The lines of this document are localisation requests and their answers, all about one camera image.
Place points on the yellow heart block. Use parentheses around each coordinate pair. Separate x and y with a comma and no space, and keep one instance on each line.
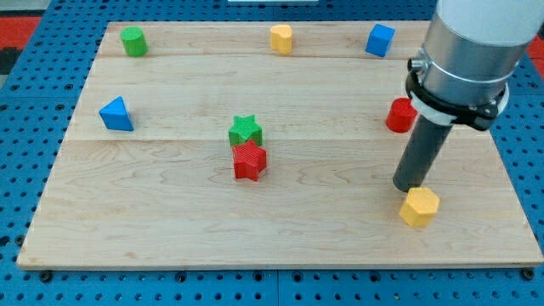
(281,38)

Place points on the yellow hexagon block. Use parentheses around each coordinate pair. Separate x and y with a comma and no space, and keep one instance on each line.
(419,207)

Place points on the red star block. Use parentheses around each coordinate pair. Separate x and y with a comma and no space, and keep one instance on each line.
(249,160)

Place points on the red cylinder block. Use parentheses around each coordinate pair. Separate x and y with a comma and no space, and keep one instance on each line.
(401,116)

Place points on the blue triangular prism block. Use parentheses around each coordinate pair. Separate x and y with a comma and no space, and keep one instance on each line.
(115,115)

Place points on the blue cube block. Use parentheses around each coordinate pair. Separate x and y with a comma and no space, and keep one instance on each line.
(379,40)

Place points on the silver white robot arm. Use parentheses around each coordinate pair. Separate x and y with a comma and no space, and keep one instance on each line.
(459,74)

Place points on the green star block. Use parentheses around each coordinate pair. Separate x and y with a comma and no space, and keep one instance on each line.
(245,128)

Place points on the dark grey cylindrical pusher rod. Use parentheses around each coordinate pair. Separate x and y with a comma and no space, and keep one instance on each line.
(425,143)

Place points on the green cylinder block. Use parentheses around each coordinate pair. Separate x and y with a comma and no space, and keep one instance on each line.
(133,41)

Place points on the light wooden board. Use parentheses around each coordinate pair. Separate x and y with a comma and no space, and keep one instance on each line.
(165,197)

